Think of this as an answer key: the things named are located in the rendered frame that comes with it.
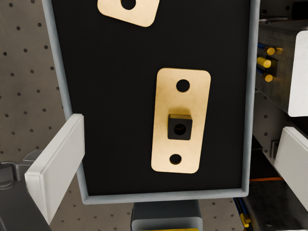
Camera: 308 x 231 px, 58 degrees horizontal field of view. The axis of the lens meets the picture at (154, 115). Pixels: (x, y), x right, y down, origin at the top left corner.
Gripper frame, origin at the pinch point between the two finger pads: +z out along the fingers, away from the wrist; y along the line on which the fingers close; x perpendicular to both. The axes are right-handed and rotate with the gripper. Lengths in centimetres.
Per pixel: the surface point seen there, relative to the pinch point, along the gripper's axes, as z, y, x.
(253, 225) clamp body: 17.1, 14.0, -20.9
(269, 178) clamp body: 26.1, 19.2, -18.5
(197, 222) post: 6.1, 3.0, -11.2
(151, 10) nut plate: 3.8, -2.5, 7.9
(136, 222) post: 6.1, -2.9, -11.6
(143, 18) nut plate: 3.8, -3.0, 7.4
